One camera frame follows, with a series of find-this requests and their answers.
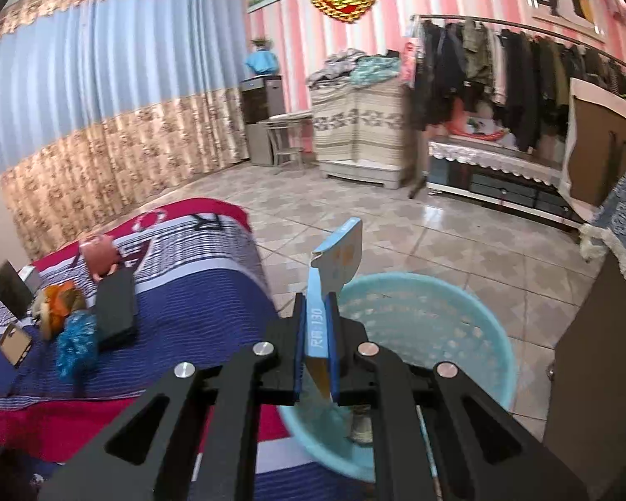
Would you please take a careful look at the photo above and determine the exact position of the lace covered low cabinet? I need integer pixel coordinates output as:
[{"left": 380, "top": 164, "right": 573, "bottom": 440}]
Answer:
[{"left": 427, "top": 133, "right": 585, "bottom": 230}]

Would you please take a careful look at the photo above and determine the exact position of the blue covered water bottle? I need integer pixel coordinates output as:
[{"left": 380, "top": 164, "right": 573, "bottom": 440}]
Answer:
[{"left": 244, "top": 44, "right": 280, "bottom": 76}]

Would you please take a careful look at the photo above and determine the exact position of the black flat device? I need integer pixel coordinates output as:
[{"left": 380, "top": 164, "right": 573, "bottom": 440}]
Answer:
[{"left": 0, "top": 260, "right": 35, "bottom": 324}]

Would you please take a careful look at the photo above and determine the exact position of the striped printed blanket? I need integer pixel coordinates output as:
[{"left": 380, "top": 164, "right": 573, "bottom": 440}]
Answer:
[{"left": 0, "top": 197, "right": 345, "bottom": 501}]

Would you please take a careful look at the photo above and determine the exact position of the metal clothes rack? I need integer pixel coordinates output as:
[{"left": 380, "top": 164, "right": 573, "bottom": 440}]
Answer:
[{"left": 407, "top": 13, "right": 626, "bottom": 199}]

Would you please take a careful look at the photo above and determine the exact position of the brown wooden cabinet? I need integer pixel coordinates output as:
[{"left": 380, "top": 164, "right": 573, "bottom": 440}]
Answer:
[{"left": 543, "top": 250, "right": 626, "bottom": 481}]

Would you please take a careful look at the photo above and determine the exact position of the patterned cloth covered cabinet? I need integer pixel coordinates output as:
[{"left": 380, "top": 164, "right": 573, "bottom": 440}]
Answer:
[{"left": 308, "top": 78, "right": 415, "bottom": 191}]

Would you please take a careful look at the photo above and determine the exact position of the grey water dispenser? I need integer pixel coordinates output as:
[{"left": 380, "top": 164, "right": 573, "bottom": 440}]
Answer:
[{"left": 240, "top": 76, "right": 285, "bottom": 167}]

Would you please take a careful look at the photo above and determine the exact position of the black rectangular box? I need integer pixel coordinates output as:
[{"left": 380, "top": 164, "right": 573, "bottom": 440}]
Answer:
[{"left": 94, "top": 267, "right": 139, "bottom": 353}]

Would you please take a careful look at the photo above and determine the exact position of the red hanging bag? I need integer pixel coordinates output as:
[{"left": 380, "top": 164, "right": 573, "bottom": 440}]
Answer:
[{"left": 401, "top": 36, "right": 423, "bottom": 89}]

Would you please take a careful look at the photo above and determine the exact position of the brown white framed board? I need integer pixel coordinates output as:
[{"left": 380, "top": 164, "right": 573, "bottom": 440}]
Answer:
[{"left": 559, "top": 77, "right": 626, "bottom": 210}]

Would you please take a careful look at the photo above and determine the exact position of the orange tangerine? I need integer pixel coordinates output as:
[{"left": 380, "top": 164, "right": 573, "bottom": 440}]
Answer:
[{"left": 44, "top": 281, "right": 88, "bottom": 324}]

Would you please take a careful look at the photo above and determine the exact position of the grey folding table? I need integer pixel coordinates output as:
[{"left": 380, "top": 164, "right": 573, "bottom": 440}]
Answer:
[{"left": 258, "top": 112, "right": 314, "bottom": 175}]

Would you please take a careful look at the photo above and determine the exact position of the small framed photo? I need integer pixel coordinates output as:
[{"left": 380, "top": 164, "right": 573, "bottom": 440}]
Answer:
[{"left": 464, "top": 115, "right": 502, "bottom": 139}]

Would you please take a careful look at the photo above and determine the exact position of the pink cup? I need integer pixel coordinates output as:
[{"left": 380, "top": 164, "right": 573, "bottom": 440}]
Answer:
[{"left": 78, "top": 235, "right": 121, "bottom": 277}]

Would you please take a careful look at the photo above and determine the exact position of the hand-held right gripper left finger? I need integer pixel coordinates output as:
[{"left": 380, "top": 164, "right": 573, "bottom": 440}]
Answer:
[{"left": 38, "top": 292, "right": 308, "bottom": 501}]

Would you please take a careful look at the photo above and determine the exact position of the blue plastic bag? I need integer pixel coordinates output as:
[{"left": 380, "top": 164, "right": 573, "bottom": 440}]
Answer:
[{"left": 56, "top": 309, "right": 99, "bottom": 382}]

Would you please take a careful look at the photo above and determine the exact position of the row of hanging clothes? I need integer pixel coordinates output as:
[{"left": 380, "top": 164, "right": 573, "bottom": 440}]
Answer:
[{"left": 412, "top": 17, "right": 626, "bottom": 152}]

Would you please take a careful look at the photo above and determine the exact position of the brown cardboard piece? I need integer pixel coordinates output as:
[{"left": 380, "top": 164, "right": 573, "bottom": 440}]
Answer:
[{"left": 0, "top": 322, "right": 33, "bottom": 365}]

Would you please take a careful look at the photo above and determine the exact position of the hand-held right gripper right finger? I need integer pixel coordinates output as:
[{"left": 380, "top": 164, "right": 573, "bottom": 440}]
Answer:
[{"left": 323, "top": 292, "right": 590, "bottom": 501}]

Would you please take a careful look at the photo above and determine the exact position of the light blue plastic basket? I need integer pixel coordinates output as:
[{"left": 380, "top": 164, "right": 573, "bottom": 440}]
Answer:
[{"left": 279, "top": 273, "right": 517, "bottom": 483}]

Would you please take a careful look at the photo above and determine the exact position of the blue and floral curtain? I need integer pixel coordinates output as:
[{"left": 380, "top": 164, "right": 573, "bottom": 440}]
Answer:
[{"left": 0, "top": 0, "right": 251, "bottom": 262}]

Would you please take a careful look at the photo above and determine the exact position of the pile of folded clothes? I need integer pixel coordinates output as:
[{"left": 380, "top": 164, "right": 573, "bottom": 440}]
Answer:
[{"left": 307, "top": 48, "right": 402, "bottom": 89}]

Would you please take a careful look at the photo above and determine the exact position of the blue paper box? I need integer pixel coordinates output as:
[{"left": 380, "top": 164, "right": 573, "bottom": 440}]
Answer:
[{"left": 305, "top": 218, "right": 364, "bottom": 397}]

